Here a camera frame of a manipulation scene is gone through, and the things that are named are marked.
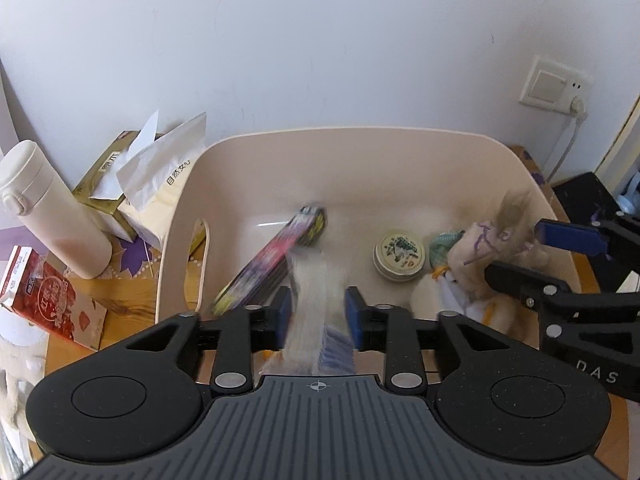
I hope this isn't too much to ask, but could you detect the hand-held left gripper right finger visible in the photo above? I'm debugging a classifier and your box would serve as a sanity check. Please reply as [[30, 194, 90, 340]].
[[345, 286, 506, 396]]

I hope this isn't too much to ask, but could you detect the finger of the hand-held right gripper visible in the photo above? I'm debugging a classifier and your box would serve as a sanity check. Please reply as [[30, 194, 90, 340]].
[[534, 215, 640, 271], [484, 260, 640, 328]]

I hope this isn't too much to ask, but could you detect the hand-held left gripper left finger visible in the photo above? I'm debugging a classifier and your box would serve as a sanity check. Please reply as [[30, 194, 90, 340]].
[[125, 287, 293, 396]]

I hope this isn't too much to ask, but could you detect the clear plastic packet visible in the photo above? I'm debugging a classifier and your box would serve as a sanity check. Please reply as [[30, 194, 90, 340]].
[[260, 252, 357, 376]]

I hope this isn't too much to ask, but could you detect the white plush bunny toy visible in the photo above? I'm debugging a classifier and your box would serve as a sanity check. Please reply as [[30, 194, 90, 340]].
[[446, 187, 551, 306]]

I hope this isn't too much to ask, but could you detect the dark printed long box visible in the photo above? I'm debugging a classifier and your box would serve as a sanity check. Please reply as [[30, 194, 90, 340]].
[[212, 204, 329, 317]]

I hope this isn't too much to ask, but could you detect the round cream tin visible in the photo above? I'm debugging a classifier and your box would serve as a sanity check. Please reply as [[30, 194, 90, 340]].
[[372, 230, 431, 281]]

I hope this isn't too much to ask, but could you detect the green scrunchie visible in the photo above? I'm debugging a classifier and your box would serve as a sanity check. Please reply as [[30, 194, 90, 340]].
[[429, 230, 468, 267]]

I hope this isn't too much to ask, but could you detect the beige storage bin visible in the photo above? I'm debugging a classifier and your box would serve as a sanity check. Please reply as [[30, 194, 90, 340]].
[[154, 125, 583, 358]]

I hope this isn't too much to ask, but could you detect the light blue plastic toy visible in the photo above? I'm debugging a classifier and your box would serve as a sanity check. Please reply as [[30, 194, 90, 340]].
[[617, 170, 640, 211]]

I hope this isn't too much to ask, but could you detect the cream shelf unit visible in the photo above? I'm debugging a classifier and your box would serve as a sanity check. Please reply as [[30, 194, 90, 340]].
[[595, 105, 640, 201]]

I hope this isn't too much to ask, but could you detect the wooden desk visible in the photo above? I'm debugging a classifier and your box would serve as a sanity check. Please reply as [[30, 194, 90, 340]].
[[42, 252, 601, 376]]

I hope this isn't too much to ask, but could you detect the white soft tissue pack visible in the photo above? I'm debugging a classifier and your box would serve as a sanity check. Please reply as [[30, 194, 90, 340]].
[[116, 111, 208, 256]]

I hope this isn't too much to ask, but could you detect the gold tissue box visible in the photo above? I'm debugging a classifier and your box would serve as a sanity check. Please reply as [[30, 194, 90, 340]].
[[72, 109, 166, 241]]

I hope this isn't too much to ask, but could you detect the red drink carton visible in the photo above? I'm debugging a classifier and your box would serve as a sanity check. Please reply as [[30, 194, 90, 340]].
[[0, 245, 108, 352]]

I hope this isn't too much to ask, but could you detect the white thermos bottle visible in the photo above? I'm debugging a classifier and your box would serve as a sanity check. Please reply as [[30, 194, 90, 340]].
[[0, 140, 113, 281]]

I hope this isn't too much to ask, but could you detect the lilac wooden board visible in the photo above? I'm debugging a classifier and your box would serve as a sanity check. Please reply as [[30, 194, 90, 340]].
[[0, 57, 31, 161]]

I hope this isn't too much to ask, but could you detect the white plug with cable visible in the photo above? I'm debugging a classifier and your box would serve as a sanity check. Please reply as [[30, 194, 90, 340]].
[[545, 96, 591, 183]]

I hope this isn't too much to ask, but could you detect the wall switch socket plate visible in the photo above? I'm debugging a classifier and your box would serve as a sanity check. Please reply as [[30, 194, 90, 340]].
[[519, 55, 593, 116]]

